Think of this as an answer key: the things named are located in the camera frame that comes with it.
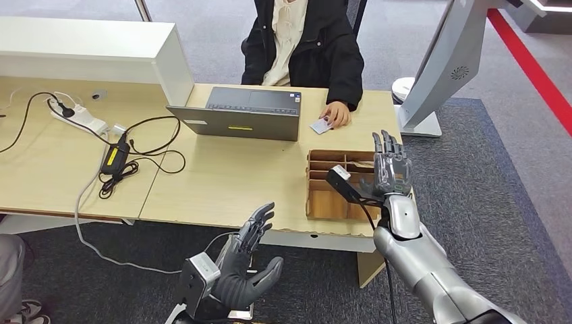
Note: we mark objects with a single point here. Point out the small white charger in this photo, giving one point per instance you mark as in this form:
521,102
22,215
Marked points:
118,129

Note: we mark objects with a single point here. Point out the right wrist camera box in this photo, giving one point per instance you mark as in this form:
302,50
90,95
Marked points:
344,183

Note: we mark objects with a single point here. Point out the grey laptop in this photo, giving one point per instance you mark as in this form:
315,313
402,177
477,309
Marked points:
241,125

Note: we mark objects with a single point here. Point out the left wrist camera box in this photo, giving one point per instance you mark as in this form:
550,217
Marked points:
197,281

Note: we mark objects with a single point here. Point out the silver kiosk stand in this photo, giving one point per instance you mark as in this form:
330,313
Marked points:
447,58

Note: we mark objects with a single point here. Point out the person's left hand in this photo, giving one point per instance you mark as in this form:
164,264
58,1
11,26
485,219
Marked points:
337,114

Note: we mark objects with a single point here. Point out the room key card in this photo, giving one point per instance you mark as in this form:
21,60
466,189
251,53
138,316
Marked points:
362,164

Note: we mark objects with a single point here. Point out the white power strip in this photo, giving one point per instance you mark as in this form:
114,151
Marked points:
82,117

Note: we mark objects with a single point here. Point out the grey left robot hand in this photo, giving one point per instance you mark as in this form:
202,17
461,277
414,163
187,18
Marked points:
239,278

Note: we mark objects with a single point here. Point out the white ID card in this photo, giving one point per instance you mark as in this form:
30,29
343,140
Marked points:
319,127

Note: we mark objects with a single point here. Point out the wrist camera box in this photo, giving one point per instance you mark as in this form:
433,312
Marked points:
197,281
344,183

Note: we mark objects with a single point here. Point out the white grey display platform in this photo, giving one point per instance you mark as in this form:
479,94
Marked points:
549,22

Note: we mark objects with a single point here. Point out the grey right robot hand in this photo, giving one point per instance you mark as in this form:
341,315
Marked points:
392,172

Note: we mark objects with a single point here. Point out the white desk partition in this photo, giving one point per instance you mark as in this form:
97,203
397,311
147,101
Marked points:
89,44

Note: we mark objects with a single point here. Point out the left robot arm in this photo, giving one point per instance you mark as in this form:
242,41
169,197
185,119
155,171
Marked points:
210,315

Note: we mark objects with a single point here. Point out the grey metal pole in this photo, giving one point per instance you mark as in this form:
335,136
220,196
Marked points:
143,11

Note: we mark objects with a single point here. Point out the person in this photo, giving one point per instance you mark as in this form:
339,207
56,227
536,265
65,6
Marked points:
321,44
11,268

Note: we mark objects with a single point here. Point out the wooden desk side panel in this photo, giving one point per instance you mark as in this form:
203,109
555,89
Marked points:
368,268

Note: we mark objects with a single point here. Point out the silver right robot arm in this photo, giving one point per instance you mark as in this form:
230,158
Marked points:
415,259

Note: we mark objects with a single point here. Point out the black power adapter yellow label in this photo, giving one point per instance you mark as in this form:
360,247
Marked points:
114,158

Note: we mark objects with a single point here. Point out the wooden compartment organizer box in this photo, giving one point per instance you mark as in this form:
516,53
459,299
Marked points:
321,203

